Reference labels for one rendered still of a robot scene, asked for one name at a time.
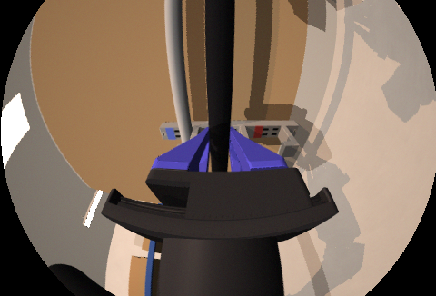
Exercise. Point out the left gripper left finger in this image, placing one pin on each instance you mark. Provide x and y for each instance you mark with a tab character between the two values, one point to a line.
187	156

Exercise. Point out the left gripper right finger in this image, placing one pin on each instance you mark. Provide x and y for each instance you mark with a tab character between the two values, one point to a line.
252	156

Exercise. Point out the black bar with red ends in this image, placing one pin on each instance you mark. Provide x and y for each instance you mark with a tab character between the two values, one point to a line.
219	52

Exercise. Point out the grey metal bar with blue ends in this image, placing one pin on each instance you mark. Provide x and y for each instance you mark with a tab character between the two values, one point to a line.
173	17

